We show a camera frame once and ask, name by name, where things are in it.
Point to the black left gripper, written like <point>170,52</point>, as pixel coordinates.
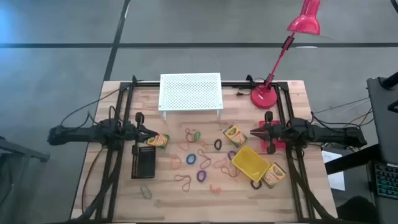
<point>136,133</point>

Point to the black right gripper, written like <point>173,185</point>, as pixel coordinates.
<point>273,133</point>

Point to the Crayola crayon box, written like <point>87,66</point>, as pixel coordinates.
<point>159,141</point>
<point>235,135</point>
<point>273,175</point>

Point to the red plastic basket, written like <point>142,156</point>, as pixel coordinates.
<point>262,146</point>

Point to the black mesh basket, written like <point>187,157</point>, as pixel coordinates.
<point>143,161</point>

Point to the yellow plastic basket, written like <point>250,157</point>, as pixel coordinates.
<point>250,163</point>

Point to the purple spiral coil band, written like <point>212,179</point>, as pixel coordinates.
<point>228,155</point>
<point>197,176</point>

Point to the black spiral coil band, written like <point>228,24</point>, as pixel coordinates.
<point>252,186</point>
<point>214,144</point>

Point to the green spiral coil band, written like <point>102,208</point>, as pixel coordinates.
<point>197,135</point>

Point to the blue rubber band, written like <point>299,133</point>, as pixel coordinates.
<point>141,189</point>

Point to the twisted orange rubber band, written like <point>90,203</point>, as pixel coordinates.
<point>214,189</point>

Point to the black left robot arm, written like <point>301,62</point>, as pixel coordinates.
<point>77,134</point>

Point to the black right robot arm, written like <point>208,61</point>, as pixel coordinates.
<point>326,135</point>

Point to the red desk lamp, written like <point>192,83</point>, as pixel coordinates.
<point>263,97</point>

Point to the black desk beam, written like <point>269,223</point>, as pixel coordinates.
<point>348,161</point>

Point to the dark grey desk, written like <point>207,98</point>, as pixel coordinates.
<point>382,124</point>

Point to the black lamp power plug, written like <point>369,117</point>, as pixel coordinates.
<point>240,93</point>

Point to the white perforated metal shelf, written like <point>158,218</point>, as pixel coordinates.
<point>189,91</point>

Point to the white paper sheet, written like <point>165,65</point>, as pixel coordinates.
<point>337,183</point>

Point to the person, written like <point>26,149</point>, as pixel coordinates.
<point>357,211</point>

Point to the grey metal stand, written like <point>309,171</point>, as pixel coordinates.
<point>18,152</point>

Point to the computer keyboard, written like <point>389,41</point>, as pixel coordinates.
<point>387,180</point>

